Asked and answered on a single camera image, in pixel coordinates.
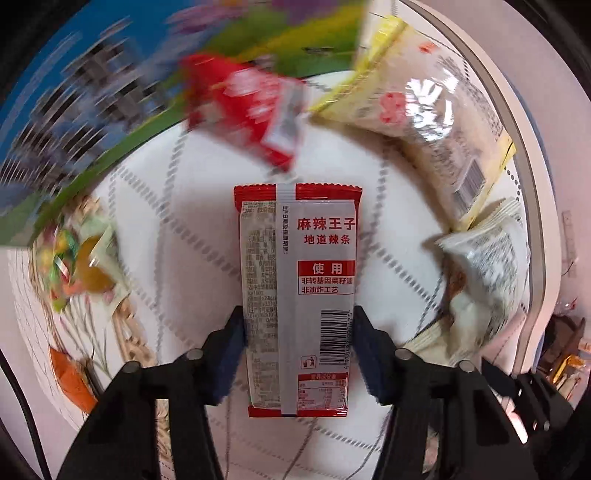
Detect round table with patterned cloth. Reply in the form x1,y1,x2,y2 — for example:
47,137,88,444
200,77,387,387
9,69,527,480

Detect black cable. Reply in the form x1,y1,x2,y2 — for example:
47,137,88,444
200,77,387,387
0,350,52,480

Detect cream snack packet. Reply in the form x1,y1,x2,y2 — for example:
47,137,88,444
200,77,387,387
404,318,465,367

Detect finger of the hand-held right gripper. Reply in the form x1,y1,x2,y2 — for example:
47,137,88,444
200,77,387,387
513,371,575,444

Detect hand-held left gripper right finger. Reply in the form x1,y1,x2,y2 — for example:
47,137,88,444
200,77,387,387
352,305,540,480

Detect red snack packet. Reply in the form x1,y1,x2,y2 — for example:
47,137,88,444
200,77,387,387
182,52,309,171

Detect colourful candy bag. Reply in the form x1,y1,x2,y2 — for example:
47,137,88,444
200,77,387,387
33,227,80,315

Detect yellow snack packet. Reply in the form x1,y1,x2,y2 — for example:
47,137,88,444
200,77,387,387
308,14,517,232

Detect white grey snack packet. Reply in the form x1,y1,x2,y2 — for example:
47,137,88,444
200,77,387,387
434,198,533,365

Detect orange snack packet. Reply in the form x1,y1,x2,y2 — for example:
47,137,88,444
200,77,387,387
47,345,100,415

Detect red white spicy strip packet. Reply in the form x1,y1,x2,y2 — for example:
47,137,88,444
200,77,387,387
233,182,363,418

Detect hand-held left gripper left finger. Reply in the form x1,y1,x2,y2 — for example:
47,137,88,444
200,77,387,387
55,305,247,480

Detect clear cake packet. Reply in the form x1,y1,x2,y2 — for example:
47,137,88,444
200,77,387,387
88,220,134,320

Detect blue printed cardboard box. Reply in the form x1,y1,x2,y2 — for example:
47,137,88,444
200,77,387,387
0,0,370,250

